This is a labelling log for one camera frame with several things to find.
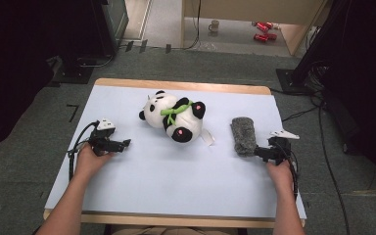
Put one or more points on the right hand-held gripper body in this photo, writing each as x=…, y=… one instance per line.
x=279, y=148

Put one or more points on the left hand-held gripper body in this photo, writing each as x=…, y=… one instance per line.
x=103, y=138

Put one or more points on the grey fuzzy cloth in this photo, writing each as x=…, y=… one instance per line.
x=244, y=137

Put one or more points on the panda plush toy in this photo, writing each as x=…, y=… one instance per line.
x=176, y=117

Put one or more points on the person's right hand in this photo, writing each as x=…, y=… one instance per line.
x=280, y=176

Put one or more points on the person's left hand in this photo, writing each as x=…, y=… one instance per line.
x=89, y=163

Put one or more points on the white foam board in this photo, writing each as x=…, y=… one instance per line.
x=176, y=182

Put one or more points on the black stand base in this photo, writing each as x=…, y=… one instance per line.
x=290, y=81
x=73, y=73

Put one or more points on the wooden table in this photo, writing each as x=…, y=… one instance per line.
x=182, y=85

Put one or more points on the red drink can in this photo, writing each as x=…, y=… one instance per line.
x=269, y=24
x=260, y=37
x=272, y=36
x=261, y=27

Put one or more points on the black cabinet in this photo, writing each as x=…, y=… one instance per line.
x=111, y=23

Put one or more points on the beige mug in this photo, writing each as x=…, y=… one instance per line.
x=214, y=26

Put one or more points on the wooden shelf unit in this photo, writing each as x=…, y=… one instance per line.
x=258, y=11

